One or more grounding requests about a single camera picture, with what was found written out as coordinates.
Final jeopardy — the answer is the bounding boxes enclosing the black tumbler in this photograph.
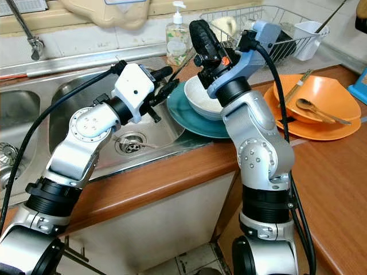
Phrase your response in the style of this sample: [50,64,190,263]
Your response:
[273,29,294,61]

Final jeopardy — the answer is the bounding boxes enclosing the wooden top kitchen counter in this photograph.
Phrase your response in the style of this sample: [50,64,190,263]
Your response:
[0,63,367,275]

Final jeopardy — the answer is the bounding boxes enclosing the translucent grey drain tray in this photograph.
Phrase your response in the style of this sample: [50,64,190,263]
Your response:
[198,34,345,74]

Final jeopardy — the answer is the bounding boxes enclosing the white bowl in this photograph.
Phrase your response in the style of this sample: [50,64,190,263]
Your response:
[185,76,225,121]

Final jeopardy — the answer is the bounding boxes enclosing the orange deep plate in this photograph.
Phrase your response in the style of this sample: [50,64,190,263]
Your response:
[264,74,362,124]

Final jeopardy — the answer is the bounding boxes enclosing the stainless steel double sink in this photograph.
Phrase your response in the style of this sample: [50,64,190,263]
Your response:
[0,43,207,210]

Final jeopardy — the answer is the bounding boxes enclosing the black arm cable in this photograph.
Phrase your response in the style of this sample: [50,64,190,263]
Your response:
[0,60,128,230]
[249,39,317,275]

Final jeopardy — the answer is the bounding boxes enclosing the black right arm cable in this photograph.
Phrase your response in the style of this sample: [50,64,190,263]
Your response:
[249,39,317,275]

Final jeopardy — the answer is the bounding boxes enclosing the blue plastic object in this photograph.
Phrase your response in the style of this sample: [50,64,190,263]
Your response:
[349,68,367,105]

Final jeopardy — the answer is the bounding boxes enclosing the metal sink strainer basket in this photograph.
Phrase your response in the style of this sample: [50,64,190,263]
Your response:
[0,143,18,167]

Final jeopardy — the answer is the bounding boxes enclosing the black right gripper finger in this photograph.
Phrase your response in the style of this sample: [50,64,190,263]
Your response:
[189,19,220,58]

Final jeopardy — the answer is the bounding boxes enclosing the thin red hose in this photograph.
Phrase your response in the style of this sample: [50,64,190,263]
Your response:
[0,71,30,81]

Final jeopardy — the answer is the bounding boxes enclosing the wooden chopstick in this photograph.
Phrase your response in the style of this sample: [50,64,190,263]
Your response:
[284,70,312,104]
[286,71,314,105]

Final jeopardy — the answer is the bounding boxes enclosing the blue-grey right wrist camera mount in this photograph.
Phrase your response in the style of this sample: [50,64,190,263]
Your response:
[206,20,283,99]

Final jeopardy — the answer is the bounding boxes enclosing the white utensil cup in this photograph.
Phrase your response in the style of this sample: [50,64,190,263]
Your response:
[292,21,329,61]

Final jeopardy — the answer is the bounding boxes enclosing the metal faucet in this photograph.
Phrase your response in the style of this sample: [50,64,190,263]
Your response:
[6,0,45,61]

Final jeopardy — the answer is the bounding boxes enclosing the thin dark utensil handle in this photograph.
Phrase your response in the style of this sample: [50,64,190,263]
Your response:
[314,0,349,34]

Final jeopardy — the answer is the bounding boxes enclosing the white ventilation grille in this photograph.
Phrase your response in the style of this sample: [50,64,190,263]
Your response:
[3,0,56,17]

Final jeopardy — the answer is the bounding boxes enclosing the metal cabinet handle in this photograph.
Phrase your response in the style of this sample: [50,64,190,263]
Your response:
[62,235,92,273]

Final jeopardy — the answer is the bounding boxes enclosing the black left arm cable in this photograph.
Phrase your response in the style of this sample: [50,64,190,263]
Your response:
[0,60,128,230]

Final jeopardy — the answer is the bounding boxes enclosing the wooden spoon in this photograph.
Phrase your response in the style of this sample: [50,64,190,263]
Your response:
[296,99,352,125]

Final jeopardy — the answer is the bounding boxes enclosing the cream mug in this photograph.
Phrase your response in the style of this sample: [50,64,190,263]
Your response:
[211,16,239,44]

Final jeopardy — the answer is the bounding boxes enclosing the wire dish rack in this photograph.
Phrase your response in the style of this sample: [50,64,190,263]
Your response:
[200,6,331,65]

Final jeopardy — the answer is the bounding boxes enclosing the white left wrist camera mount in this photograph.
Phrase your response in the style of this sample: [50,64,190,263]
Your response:
[114,62,155,124]

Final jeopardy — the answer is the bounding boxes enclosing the beige hanging cloth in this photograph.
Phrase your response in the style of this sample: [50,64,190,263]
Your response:
[60,0,150,30]

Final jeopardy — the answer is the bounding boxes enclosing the teal plate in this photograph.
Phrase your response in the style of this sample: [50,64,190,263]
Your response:
[166,80,233,139]

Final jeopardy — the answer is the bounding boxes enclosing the orange flat plate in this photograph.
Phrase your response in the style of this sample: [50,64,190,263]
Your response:
[264,86,363,142]

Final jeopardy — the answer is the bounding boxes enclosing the clear soap pump bottle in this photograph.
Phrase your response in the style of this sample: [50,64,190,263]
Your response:
[165,1,191,66]

